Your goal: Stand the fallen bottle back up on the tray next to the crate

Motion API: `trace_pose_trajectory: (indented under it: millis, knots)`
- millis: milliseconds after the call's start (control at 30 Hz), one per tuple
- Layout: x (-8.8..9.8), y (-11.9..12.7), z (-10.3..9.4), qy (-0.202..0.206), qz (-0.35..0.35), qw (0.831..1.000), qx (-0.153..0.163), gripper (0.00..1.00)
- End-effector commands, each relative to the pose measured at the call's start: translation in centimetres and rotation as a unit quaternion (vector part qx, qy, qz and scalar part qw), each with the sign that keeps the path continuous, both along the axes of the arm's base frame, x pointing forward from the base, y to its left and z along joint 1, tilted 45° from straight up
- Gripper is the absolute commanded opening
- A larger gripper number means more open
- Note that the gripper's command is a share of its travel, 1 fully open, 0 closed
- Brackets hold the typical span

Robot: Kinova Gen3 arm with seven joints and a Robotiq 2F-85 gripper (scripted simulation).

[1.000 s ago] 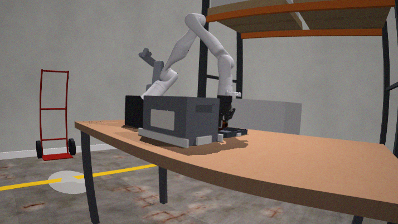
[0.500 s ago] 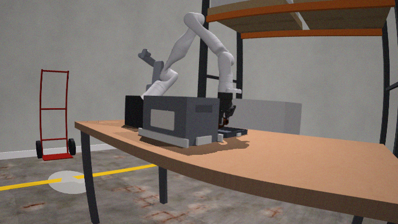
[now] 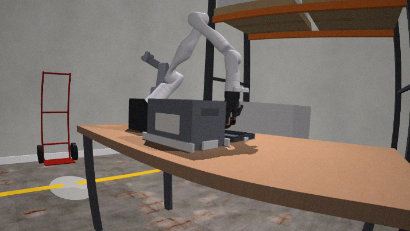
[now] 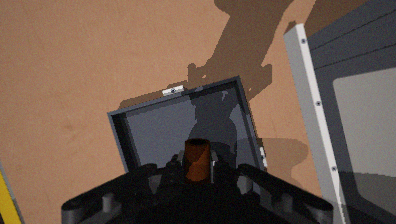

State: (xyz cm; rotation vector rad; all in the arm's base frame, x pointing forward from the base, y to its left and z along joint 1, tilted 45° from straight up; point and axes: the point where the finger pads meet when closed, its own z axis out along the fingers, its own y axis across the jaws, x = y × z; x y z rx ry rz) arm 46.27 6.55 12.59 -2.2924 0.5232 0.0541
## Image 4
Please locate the dark grey shallow tray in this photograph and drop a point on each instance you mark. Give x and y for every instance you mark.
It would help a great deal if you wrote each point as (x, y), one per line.
(154, 131)

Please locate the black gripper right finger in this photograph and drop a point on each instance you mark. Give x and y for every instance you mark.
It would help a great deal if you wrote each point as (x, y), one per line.
(290, 202)

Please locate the dark grey box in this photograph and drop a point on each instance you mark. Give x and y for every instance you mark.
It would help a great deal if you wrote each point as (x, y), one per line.
(354, 61)

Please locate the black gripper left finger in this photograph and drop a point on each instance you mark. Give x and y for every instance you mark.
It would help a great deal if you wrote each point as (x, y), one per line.
(106, 201)

